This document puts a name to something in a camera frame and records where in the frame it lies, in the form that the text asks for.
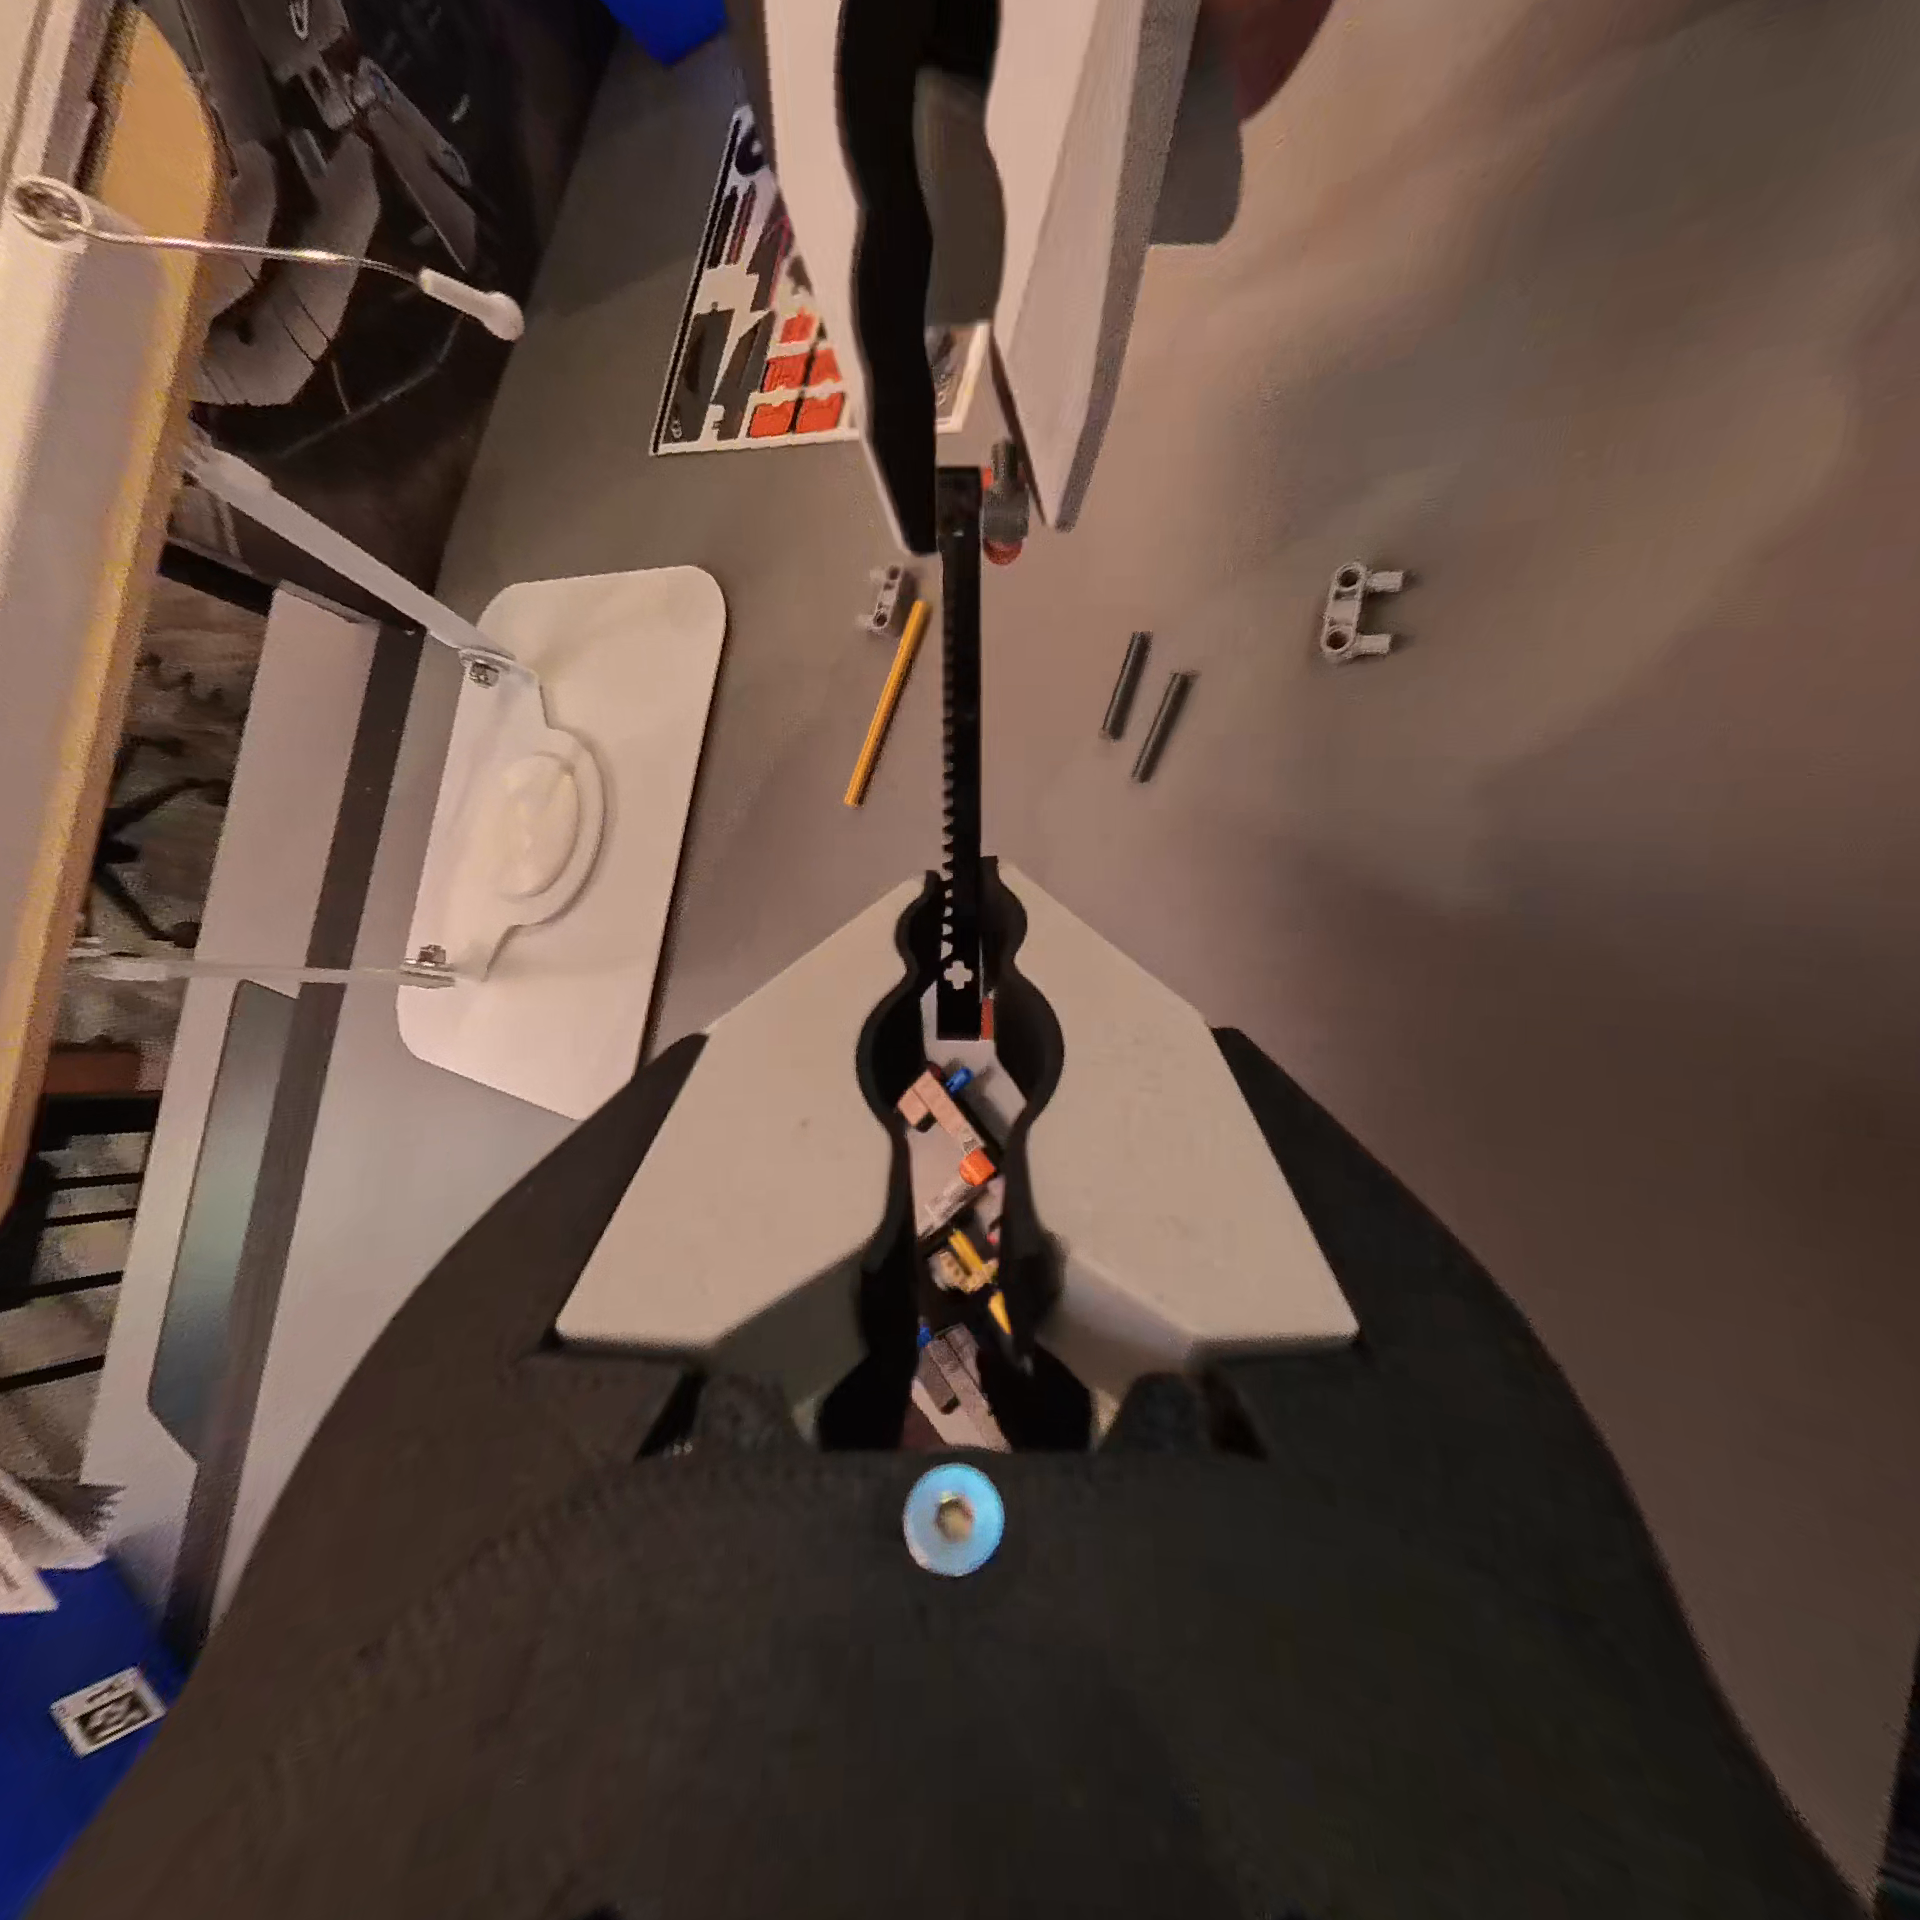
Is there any dark lego set box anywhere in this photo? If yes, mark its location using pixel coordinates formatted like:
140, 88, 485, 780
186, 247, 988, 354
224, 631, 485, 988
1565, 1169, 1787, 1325
163, 0, 620, 530

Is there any yellow lego axle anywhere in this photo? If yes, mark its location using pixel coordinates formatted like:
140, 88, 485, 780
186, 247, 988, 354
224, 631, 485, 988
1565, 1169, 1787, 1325
842, 599, 933, 810

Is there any printed paper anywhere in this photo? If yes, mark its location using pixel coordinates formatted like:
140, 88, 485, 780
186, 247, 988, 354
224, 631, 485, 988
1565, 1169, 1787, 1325
0, 1468, 129, 1618

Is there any black lego chassis assembly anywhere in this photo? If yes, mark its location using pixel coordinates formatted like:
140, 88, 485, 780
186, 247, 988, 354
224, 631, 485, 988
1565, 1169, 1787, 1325
896, 1057, 1040, 1445

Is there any white grey box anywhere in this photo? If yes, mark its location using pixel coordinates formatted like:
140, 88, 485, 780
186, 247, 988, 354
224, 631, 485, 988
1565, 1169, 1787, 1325
81, 584, 442, 1672

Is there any small grey orange lego piece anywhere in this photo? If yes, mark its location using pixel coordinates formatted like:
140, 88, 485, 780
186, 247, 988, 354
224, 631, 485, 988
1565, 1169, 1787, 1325
980, 440, 1040, 568

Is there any blue bin with white tag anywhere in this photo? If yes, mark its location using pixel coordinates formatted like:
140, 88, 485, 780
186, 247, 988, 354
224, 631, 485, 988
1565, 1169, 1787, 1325
0, 1545, 201, 1920

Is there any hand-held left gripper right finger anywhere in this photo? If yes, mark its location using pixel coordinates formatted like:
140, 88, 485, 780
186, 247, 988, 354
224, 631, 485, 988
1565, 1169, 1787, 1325
988, 861, 1363, 1445

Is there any white stand base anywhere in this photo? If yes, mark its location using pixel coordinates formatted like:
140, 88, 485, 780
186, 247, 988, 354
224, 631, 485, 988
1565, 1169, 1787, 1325
393, 565, 732, 1122

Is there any black toothed lego rack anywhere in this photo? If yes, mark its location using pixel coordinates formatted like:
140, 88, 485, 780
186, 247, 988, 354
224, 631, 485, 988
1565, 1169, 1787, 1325
931, 465, 1001, 1047

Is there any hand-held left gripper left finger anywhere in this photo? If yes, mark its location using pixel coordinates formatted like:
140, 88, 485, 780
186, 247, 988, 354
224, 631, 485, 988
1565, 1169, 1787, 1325
555, 867, 954, 1431

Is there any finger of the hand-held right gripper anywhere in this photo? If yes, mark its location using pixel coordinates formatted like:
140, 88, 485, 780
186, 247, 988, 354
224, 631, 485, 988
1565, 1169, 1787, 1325
765, 0, 965, 557
931, 0, 1203, 538

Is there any metal wire page holder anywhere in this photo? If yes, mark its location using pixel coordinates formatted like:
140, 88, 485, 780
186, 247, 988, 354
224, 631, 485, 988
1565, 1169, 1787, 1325
9, 176, 528, 345

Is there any wooden board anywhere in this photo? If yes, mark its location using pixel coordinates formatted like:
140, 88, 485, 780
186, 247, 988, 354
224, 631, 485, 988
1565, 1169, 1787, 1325
0, 0, 237, 1220

